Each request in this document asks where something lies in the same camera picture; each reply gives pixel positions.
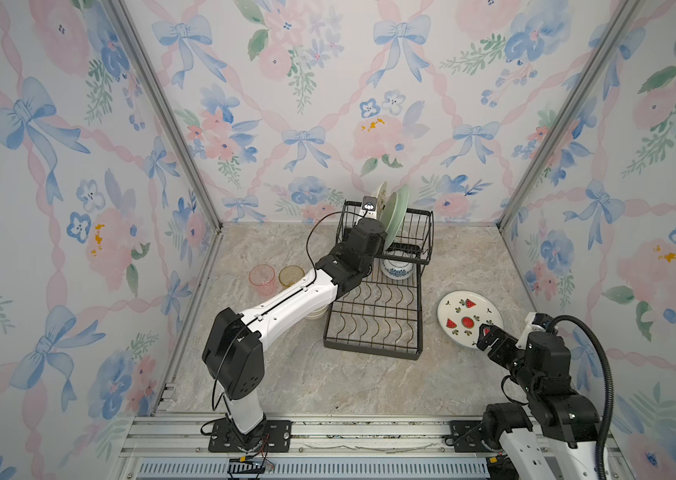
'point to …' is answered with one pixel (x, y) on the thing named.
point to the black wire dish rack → (384, 314)
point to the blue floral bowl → (396, 269)
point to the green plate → (393, 212)
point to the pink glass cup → (263, 276)
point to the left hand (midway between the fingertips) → (371, 219)
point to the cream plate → (381, 199)
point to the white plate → (461, 314)
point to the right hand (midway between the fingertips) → (494, 333)
